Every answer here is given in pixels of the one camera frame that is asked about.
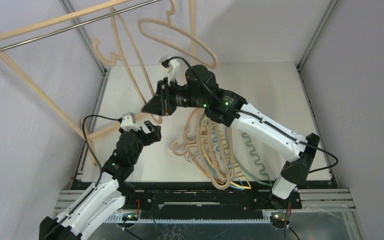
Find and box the beige plastic hanger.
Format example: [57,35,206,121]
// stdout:
[196,114,235,190]
[169,109,236,190]
[91,7,154,105]
[137,0,219,69]

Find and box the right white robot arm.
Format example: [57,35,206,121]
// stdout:
[141,62,319,208]

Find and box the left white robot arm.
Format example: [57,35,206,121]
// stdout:
[38,120,162,240]

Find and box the metal hanging rod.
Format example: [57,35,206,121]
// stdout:
[0,0,157,52]

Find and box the left black camera cable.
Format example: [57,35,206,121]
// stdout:
[81,114,123,193]

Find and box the black camera cable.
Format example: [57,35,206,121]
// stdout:
[165,56,340,175]
[81,114,123,193]

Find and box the blue wire hanger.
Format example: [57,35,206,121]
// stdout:
[195,110,252,191]

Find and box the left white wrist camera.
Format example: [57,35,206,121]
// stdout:
[120,112,140,132]

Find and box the green wavy wire hanger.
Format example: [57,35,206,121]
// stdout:
[233,132,273,187]

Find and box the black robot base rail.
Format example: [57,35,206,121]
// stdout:
[122,182,303,221]

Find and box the right black camera cable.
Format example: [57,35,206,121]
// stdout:
[165,56,340,175]

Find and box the right aluminium frame post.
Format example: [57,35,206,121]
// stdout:
[296,0,340,176]

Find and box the wooden clothes rack frame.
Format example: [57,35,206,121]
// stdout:
[0,0,209,165]

